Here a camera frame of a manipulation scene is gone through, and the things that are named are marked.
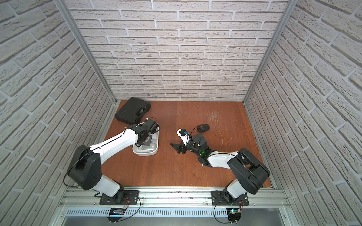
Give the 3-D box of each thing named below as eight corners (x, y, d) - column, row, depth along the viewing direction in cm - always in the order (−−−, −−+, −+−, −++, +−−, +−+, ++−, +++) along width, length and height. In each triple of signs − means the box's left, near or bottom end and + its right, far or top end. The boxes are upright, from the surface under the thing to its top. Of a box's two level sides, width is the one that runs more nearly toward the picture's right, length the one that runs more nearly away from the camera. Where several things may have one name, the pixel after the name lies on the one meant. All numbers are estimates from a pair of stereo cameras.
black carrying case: (115, 119, 109) (113, 115, 105) (132, 99, 123) (130, 95, 119) (137, 126, 105) (135, 122, 101) (152, 105, 119) (151, 100, 115)
